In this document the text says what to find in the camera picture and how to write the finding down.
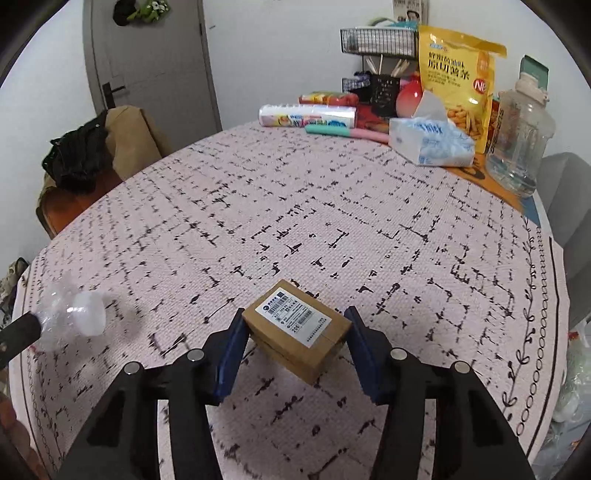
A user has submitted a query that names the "clear crushed plastic bottle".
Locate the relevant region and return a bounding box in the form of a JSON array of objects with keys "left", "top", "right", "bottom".
[{"left": 33, "top": 275, "right": 106, "bottom": 352}]

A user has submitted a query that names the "brown cardboard parcel box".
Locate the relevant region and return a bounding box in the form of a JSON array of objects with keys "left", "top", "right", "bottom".
[{"left": 242, "top": 280, "right": 352, "bottom": 384}]

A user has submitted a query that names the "white plastic grocery bag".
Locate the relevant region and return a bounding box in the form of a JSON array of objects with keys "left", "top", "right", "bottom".
[{"left": 552, "top": 318, "right": 590, "bottom": 463}]

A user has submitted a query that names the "pink patterned tablecloth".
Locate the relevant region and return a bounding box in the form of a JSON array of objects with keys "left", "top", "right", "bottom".
[{"left": 11, "top": 123, "right": 569, "bottom": 472}]

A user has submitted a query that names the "orange chair with clothes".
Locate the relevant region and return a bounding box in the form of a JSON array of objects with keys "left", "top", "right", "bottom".
[{"left": 36, "top": 105, "right": 172, "bottom": 238}]

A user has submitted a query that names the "grey upholstered chair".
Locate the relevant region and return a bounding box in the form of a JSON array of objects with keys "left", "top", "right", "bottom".
[{"left": 537, "top": 152, "right": 591, "bottom": 328}]

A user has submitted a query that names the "blue tissue pack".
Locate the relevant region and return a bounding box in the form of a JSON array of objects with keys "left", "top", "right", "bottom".
[{"left": 389, "top": 91, "right": 476, "bottom": 168}]

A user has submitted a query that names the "grey door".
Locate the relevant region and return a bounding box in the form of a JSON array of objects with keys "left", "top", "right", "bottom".
[{"left": 82, "top": 1, "right": 221, "bottom": 150}]

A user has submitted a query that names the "clear plastic water jug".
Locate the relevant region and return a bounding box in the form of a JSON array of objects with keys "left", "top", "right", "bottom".
[{"left": 486, "top": 71, "right": 556, "bottom": 198}]

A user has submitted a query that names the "white plastic bag roll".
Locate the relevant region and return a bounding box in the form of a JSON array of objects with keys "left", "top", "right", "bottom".
[{"left": 259, "top": 104, "right": 356, "bottom": 128}]

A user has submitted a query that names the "yellow snack bag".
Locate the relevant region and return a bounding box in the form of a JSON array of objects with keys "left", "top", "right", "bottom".
[{"left": 418, "top": 25, "right": 507, "bottom": 154}]

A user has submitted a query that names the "green box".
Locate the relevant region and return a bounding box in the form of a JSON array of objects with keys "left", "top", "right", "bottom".
[{"left": 520, "top": 55, "right": 549, "bottom": 90}]

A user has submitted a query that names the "black wire rack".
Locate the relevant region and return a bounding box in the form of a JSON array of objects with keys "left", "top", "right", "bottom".
[{"left": 339, "top": 18, "right": 419, "bottom": 118}]

